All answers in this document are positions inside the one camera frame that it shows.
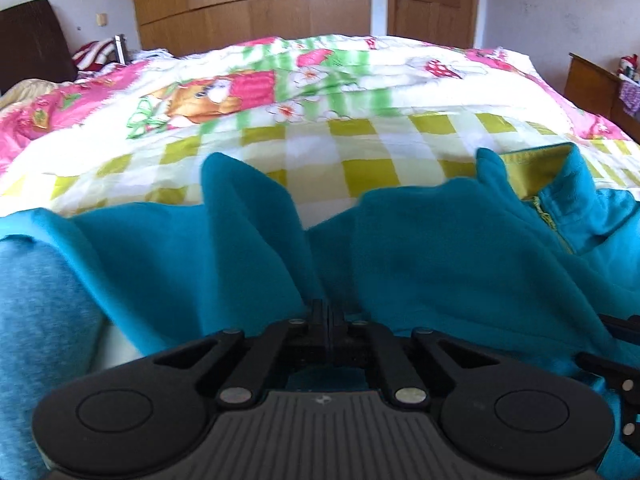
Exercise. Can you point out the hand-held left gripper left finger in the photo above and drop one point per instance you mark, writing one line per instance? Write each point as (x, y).
(318, 325)

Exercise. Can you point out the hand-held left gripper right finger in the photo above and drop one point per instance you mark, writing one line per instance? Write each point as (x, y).
(337, 325)

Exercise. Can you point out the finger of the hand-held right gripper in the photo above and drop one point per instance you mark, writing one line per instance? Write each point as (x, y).
(622, 324)
(612, 370)

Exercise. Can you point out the teal fleece jacket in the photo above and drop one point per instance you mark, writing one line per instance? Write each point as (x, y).
(425, 260)

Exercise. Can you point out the printed checked blanket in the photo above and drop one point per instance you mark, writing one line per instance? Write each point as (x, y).
(320, 125)

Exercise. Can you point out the purple cloth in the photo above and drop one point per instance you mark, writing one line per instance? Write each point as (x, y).
(631, 97)

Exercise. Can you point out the wooden bedside shelf unit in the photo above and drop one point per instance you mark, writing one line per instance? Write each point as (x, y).
(595, 85)

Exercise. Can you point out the red white toy figure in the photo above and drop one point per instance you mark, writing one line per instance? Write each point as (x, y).
(627, 66)

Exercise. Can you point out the blue-grey knit garment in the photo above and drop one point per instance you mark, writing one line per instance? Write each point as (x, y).
(40, 340)

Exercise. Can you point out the white crumpled cloth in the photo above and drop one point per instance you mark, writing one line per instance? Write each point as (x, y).
(150, 55)

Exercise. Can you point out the wooden wardrobe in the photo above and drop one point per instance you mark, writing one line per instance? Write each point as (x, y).
(250, 5)

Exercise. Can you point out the wooden door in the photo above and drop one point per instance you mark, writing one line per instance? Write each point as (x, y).
(432, 5)

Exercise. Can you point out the red white striped cloth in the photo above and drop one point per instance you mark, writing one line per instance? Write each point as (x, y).
(92, 55)

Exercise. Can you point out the beige pillow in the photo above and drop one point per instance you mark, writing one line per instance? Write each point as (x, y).
(27, 91)

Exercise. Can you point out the dark wooden board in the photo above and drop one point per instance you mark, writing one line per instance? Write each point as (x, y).
(32, 45)

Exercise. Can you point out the metal frame object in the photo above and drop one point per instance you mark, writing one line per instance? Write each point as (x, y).
(120, 49)

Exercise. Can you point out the wall light switch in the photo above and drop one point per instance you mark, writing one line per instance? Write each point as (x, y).
(102, 20)

